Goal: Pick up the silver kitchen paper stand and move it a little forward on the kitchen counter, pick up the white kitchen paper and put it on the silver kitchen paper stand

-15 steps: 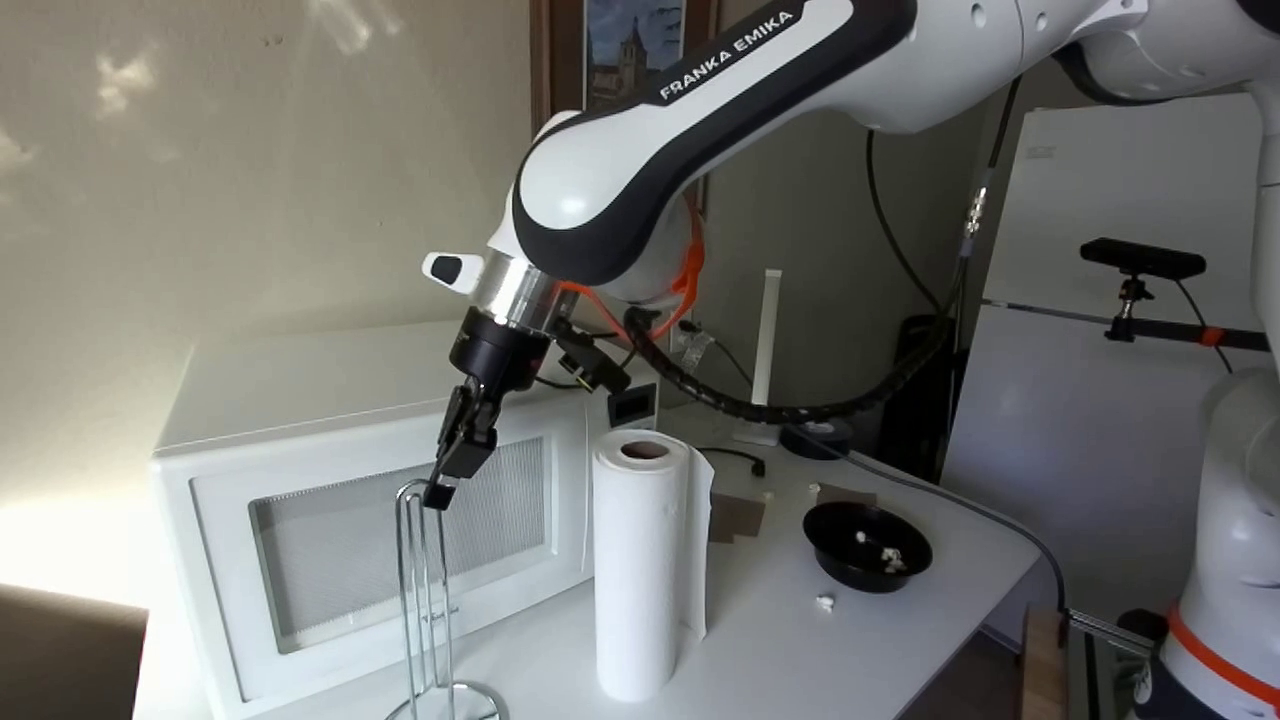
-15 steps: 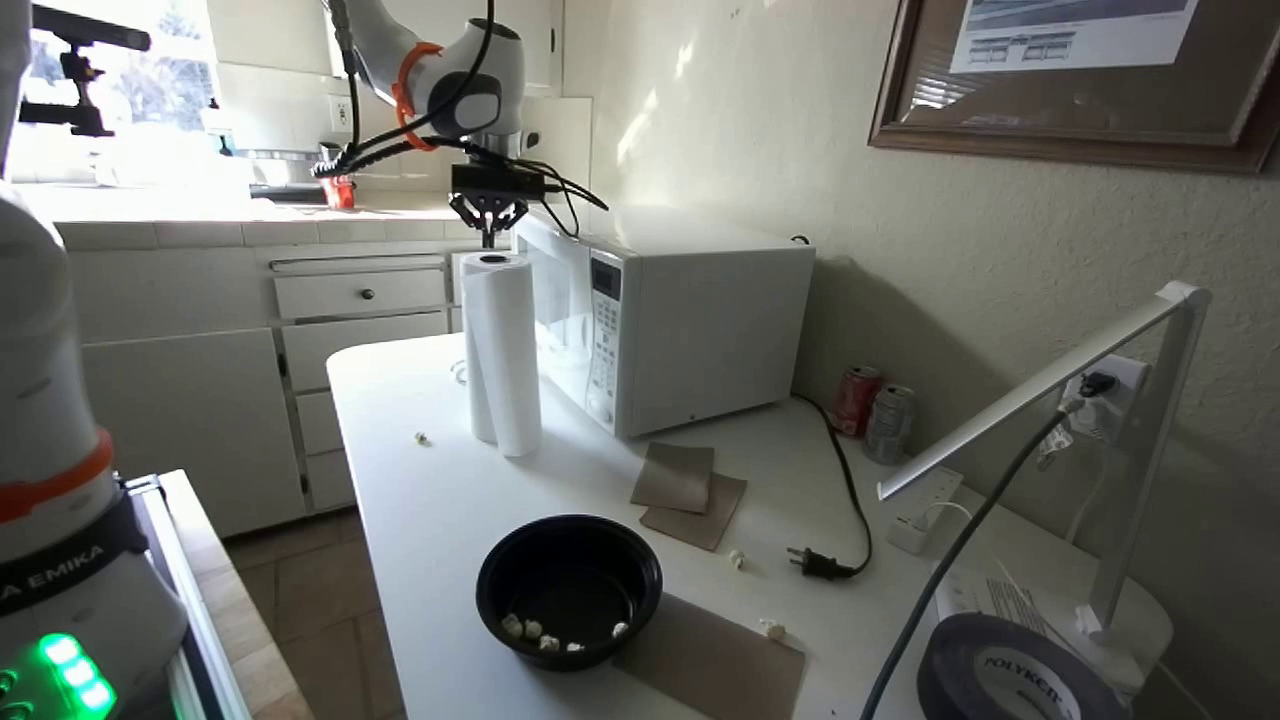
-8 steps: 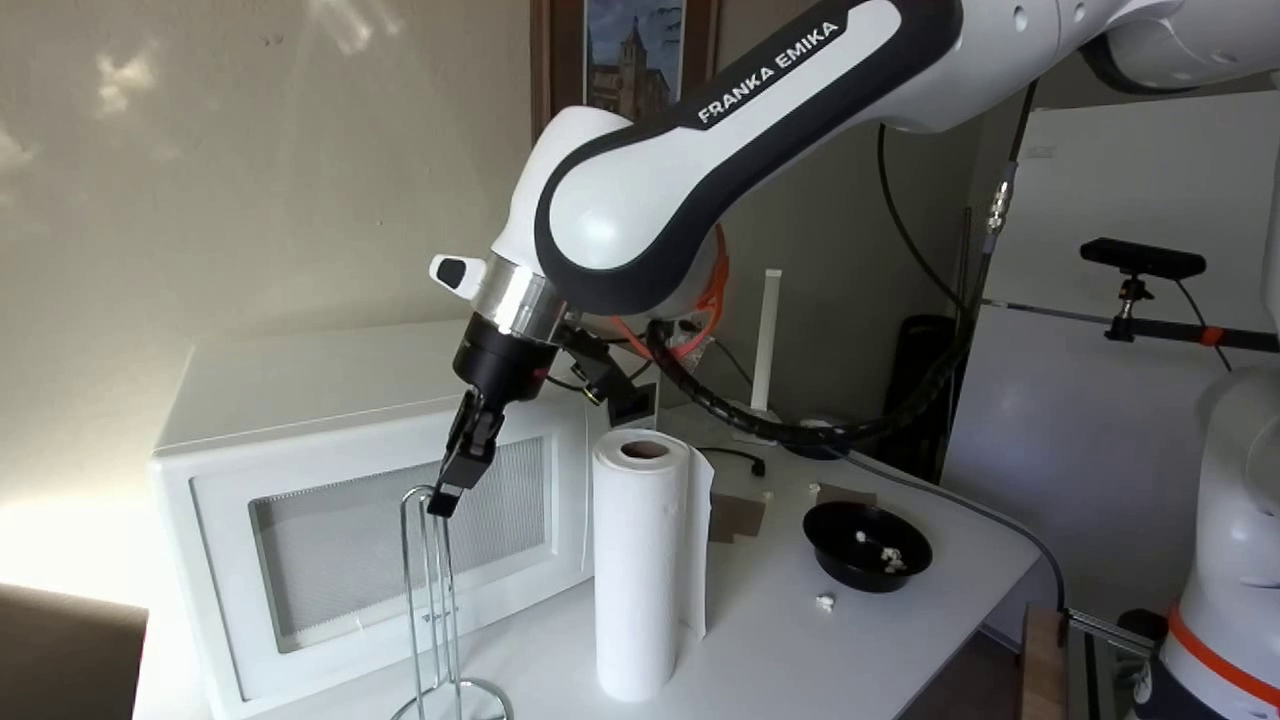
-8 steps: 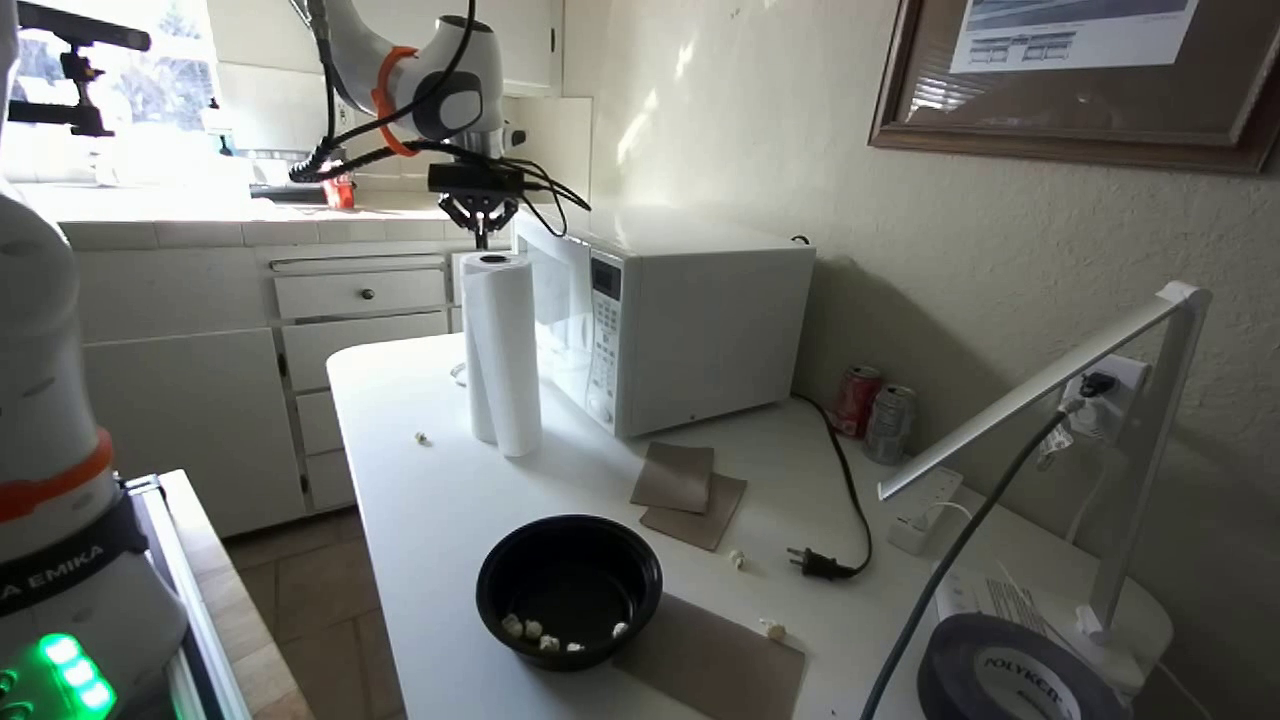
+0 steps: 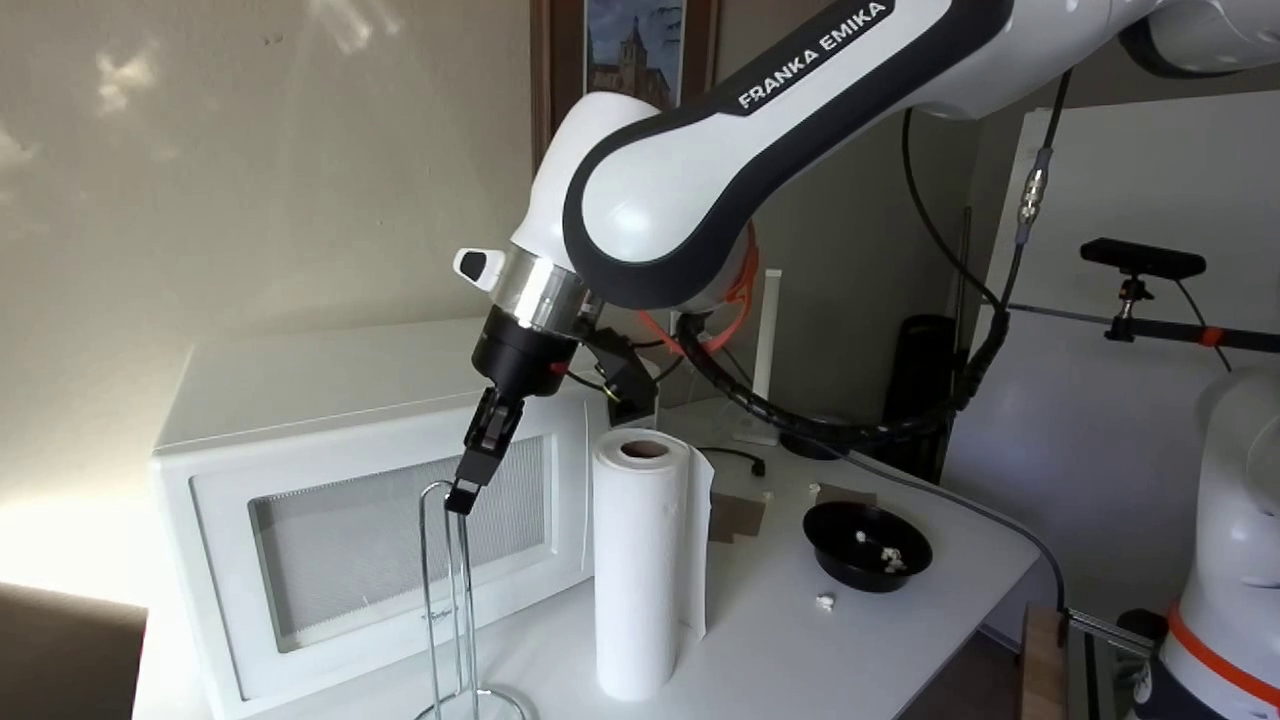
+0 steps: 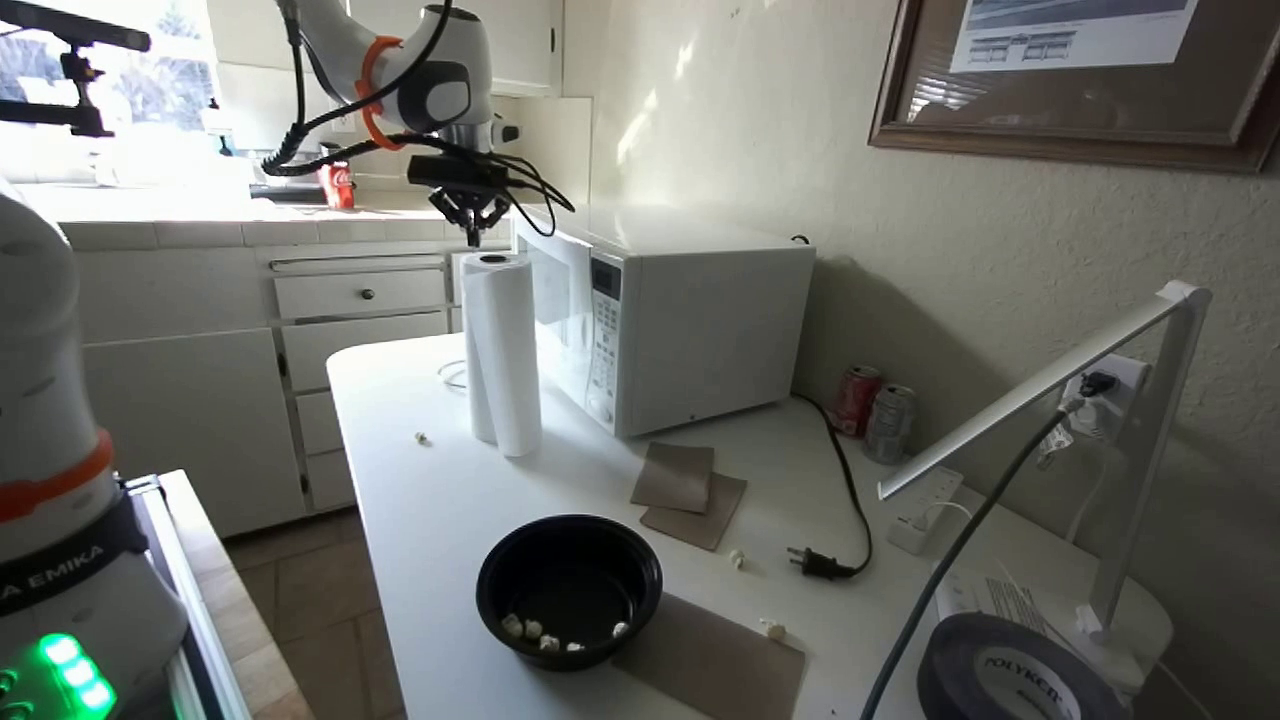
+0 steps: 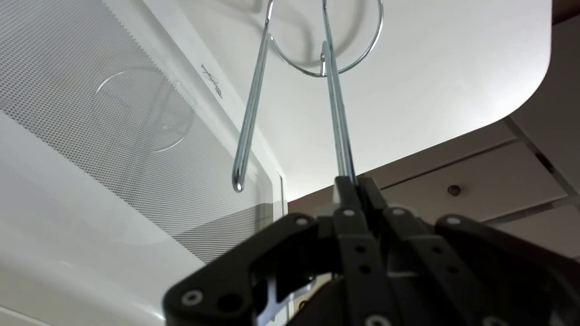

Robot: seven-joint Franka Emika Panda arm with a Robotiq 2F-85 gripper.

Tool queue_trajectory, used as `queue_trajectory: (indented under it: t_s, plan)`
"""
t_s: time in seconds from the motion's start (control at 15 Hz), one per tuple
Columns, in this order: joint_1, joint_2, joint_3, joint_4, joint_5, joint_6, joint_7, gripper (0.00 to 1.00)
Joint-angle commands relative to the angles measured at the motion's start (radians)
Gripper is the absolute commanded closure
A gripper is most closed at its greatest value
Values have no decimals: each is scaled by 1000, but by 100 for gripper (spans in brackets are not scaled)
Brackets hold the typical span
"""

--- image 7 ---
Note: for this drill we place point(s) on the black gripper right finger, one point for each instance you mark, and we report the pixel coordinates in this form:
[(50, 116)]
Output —
[(483, 271)]

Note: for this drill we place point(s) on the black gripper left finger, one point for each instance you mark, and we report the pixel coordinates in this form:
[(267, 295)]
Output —
[(229, 277)]

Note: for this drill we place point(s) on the beige drawer cabinet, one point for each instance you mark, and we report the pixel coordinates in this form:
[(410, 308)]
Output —
[(483, 181)]

